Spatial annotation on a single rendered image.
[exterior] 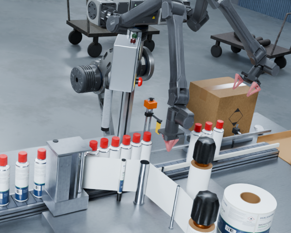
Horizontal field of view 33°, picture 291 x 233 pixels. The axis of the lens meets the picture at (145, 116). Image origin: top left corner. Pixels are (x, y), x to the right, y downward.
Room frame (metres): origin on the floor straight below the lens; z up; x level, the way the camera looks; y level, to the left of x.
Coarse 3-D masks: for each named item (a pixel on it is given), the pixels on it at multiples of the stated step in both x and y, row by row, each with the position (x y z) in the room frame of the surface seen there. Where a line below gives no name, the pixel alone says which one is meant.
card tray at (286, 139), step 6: (282, 132) 2.64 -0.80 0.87; (288, 132) 2.67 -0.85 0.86; (258, 138) 2.53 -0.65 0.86; (264, 138) 2.55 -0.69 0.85; (270, 138) 2.58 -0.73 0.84; (276, 138) 2.61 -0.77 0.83; (282, 138) 2.63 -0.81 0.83; (288, 138) 2.64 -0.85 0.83; (282, 144) 2.54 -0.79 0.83; (288, 144) 2.55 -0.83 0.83; (282, 150) 2.46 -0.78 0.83; (288, 150) 2.48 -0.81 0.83; (282, 156) 2.39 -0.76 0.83; (288, 156) 2.40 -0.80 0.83; (288, 162) 2.33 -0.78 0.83
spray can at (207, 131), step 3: (207, 123) 2.11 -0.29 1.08; (210, 123) 2.12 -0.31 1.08; (207, 126) 2.11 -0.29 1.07; (210, 126) 2.11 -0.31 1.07; (204, 129) 2.12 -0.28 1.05; (207, 129) 2.11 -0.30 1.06; (210, 129) 2.11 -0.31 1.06; (204, 132) 2.11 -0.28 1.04; (207, 132) 2.10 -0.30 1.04; (210, 132) 2.11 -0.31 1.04; (204, 135) 2.10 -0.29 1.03; (207, 135) 2.10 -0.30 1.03; (210, 135) 2.10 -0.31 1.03
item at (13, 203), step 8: (264, 144) 2.41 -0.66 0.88; (224, 152) 2.25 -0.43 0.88; (232, 152) 2.26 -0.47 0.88; (256, 152) 2.30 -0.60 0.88; (264, 152) 2.32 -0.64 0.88; (184, 160) 2.10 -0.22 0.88; (224, 160) 2.16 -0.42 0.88; (184, 168) 2.03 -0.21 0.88; (32, 192) 1.66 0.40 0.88; (32, 200) 1.61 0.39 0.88; (40, 200) 1.61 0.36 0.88; (0, 208) 1.52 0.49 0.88; (8, 208) 1.53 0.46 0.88
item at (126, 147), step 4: (124, 136) 1.86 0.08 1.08; (128, 136) 1.86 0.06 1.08; (124, 140) 1.85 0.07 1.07; (128, 140) 1.85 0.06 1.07; (120, 144) 1.86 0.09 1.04; (124, 144) 1.85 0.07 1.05; (128, 144) 1.85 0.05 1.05; (124, 148) 1.84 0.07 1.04; (128, 148) 1.84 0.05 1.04; (124, 152) 1.84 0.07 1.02; (128, 152) 1.84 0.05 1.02; (120, 156) 1.84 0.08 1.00; (124, 156) 1.84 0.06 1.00; (128, 156) 1.85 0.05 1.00
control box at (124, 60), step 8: (120, 40) 1.92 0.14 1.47; (128, 40) 1.94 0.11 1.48; (136, 40) 1.96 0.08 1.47; (120, 48) 1.85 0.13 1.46; (128, 48) 1.85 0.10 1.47; (136, 48) 1.85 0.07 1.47; (112, 56) 1.85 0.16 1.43; (120, 56) 1.85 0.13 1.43; (128, 56) 1.85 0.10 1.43; (136, 56) 1.86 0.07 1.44; (112, 64) 1.85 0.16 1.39; (120, 64) 1.85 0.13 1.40; (128, 64) 1.85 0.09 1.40; (136, 64) 1.86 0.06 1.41; (112, 72) 1.85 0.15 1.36; (120, 72) 1.85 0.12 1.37; (128, 72) 1.85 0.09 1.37; (112, 80) 1.85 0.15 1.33; (120, 80) 1.85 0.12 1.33; (128, 80) 1.85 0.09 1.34; (112, 88) 1.85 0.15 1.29; (120, 88) 1.85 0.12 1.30; (128, 88) 1.85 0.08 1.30
